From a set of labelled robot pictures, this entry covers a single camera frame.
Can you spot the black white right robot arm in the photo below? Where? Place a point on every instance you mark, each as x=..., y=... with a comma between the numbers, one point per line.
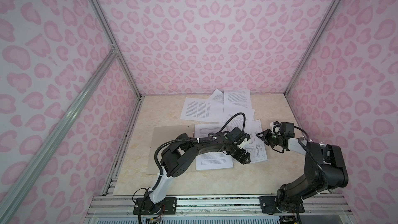
x=324, y=169

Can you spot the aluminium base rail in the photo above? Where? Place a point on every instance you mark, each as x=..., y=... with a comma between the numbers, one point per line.
x=221, y=209

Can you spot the aluminium floor rail left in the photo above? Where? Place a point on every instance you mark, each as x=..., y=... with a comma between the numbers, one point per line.
x=121, y=152

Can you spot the black left mount plate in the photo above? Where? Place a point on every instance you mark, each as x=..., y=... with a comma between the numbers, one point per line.
x=147, y=207

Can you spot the aluminium frame post left corner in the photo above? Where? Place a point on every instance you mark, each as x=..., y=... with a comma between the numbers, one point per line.
x=104, y=23

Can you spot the black mount plate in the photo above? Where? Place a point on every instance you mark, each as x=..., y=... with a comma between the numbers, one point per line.
x=271, y=205
x=147, y=207

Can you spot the aluminium diagonal brace left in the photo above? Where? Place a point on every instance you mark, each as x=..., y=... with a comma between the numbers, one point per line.
x=27, y=179

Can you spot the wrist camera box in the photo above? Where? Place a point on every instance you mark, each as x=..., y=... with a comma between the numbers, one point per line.
x=238, y=137
x=283, y=128

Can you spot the black right mount plate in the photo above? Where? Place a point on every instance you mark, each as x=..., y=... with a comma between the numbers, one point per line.
x=271, y=205

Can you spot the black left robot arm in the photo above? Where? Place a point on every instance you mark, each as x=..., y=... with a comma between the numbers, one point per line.
x=173, y=158

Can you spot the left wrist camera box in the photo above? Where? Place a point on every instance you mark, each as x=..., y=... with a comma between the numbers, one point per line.
x=238, y=137

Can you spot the aluminium frame post right corner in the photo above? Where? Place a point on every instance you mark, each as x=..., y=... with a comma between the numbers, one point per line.
x=324, y=23

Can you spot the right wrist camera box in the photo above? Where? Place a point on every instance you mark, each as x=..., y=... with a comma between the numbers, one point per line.
x=283, y=128

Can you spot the white technical drawing sheet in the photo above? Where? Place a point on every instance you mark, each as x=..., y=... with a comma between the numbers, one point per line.
x=255, y=147

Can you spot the aluminium frame post corner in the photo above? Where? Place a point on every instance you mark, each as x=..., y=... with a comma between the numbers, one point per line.
x=104, y=23
x=324, y=23

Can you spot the white text sheet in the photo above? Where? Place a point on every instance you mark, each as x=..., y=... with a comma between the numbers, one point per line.
x=202, y=110
x=211, y=160
x=217, y=96

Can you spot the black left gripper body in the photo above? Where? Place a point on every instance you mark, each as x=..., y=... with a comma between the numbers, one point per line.
x=236, y=152

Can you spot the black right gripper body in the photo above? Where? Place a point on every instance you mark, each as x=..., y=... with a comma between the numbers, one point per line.
x=275, y=139

